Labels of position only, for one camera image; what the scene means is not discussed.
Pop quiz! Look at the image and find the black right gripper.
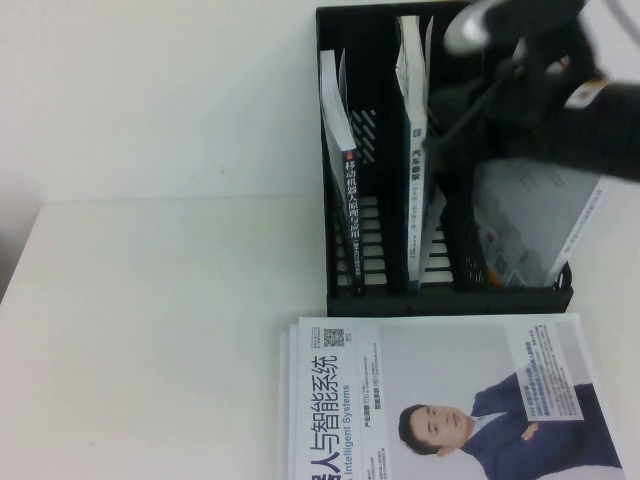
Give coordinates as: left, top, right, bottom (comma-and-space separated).
549, 79, 640, 182

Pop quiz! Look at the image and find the white orange-bordered ROS2 book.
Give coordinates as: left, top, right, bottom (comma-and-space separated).
472, 159, 607, 292

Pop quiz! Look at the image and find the blue spine white book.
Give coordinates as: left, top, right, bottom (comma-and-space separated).
393, 14, 449, 294

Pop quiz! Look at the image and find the black plastic book stand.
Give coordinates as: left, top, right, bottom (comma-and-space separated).
314, 0, 574, 317

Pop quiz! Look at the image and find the black spine book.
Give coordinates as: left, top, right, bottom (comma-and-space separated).
319, 48, 369, 296

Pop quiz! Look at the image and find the white book with man portrait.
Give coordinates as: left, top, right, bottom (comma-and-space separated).
297, 312, 624, 480

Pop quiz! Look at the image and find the white-edged book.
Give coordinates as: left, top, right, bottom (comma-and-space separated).
287, 323, 300, 480
278, 329, 290, 480

